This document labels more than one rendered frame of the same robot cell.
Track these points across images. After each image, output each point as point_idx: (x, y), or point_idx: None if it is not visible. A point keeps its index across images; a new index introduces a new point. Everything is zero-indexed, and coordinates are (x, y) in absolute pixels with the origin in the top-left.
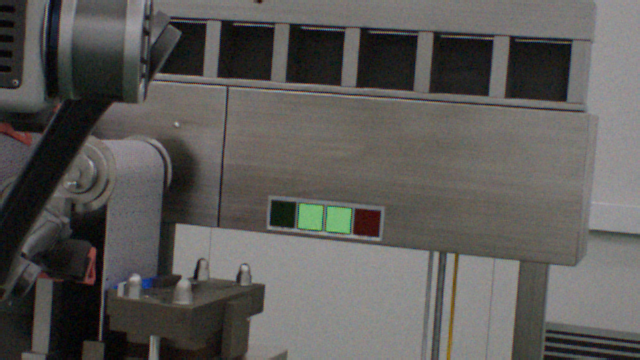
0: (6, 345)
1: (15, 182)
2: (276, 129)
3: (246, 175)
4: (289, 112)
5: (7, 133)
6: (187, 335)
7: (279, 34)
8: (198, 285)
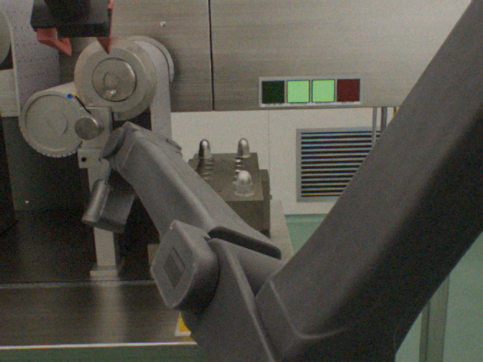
0: (60, 258)
1: (463, 141)
2: (259, 17)
3: (235, 62)
4: (269, 0)
5: (50, 42)
6: (261, 225)
7: None
8: (215, 165)
